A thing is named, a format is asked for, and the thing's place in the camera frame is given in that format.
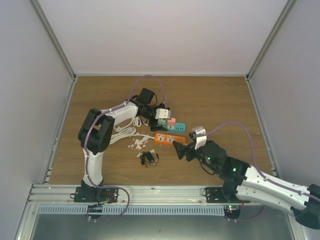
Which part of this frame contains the orange power strip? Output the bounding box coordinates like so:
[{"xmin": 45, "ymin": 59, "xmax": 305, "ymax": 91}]
[{"xmin": 154, "ymin": 132, "xmax": 186, "ymax": 145}]

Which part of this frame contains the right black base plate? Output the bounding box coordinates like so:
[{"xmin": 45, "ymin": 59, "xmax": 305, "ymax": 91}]
[{"xmin": 201, "ymin": 186, "xmax": 250, "ymax": 204}]

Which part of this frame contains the pink plug adapter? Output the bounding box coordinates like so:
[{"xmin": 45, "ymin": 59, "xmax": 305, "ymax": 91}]
[{"xmin": 167, "ymin": 117, "xmax": 176, "ymax": 129}]

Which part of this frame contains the slotted grey cable duct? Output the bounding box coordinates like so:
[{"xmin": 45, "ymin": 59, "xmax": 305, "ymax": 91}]
[{"xmin": 37, "ymin": 204, "xmax": 225, "ymax": 216}]

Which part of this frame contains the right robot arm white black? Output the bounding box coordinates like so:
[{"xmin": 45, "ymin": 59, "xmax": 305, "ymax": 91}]
[{"xmin": 173, "ymin": 140, "xmax": 320, "ymax": 230}]

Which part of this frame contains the aluminium front rail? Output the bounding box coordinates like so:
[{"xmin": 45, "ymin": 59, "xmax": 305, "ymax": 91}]
[{"xmin": 27, "ymin": 184, "xmax": 297, "ymax": 205}]

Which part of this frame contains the aluminium frame post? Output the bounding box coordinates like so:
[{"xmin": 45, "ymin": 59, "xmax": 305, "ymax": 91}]
[
  {"xmin": 245, "ymin": 0, "xmax": 297, "ymax": 82},
  {"xmin": 29, "ymin": 0, "xmax": 77, "ymax": 81}
]

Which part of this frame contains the green plug adapter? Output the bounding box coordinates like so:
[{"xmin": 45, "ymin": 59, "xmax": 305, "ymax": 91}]
[{"xmin": 157, "ymin": 118, "xmax": 166, "ymax": 126}]

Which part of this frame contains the right aluminium frame post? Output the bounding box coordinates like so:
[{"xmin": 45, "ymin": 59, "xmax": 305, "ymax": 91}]
[{"xmin": 245, "ymin": 0, "xmax": 297, "ymax": 82}]

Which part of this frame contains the left aluminium frame post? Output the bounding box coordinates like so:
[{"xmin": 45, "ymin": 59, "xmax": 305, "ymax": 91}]
[{"xmin": 29, "ymin": 0, "xmax": 77, "ymax": 81}]

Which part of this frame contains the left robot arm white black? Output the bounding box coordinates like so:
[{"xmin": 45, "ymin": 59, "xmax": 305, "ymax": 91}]
[{"xmin": 78, "ymin": 88, "xmax": 171, "ymax": 202}]

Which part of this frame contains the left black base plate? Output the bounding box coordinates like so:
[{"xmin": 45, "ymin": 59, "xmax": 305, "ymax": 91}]
[{"xmin": 70, "ymin": 186, "xmax": 118, "ymax": 204}]

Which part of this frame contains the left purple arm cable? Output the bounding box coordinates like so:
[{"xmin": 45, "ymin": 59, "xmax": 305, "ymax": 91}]
[{"xmin": 83, "ymin": 74, "xmax": 168, "ymax": 188}]

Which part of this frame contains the black adapter with cable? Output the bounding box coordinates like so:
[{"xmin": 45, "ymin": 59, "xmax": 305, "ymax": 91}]
[{"xmin": 139, "ymin": 151, "xmax": 160, "ymax": 168}]

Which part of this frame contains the teal power strip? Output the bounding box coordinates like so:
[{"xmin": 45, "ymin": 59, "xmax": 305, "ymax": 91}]
[{"xmin": 158, "ymin": 122, "xmax": 186, "ymax": 134}]

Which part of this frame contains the white debris pile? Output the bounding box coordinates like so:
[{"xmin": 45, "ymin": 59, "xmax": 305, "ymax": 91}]
[{"xmin": 128, "ymin": 134, "xmax": 156, "ymax": 158}]

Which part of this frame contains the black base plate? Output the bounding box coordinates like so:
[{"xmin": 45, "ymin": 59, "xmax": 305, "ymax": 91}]
[
  {"xmin": 70, "ymin": 186, "xmax": 118, "ymax": 204},
  {"xmin": 201, "ymin": 186, "xmax": 250, "ymax": 204}
]

